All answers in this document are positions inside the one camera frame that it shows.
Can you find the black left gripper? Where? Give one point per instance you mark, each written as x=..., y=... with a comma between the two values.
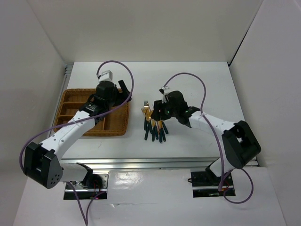
x=126, y=93

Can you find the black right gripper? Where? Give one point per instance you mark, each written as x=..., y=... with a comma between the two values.
x=158, y=106

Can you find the gold fork green handle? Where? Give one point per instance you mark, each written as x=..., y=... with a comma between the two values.
x=145, y=112
x=146, y=131

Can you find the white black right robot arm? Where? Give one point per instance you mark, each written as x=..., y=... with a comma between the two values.
x=236, y=139

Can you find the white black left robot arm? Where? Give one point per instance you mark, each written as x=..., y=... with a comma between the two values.
x=42, y=161

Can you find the wicker cutlery tray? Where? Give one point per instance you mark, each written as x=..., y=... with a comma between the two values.
x=114, y=124

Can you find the gold spoon green handle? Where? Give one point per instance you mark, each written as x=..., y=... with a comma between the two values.
x=162, y=137
x=165, y=128

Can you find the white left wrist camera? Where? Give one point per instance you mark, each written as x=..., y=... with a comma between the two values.
x=105, y=76

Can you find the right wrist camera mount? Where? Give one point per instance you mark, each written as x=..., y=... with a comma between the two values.
x=164, y=91

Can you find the aluminium frame rail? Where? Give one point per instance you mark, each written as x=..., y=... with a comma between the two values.
x=143, y=164

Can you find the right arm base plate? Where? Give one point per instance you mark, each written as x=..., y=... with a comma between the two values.
x=202, y=186

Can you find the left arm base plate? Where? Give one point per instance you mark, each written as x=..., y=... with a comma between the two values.
x=95, y=188

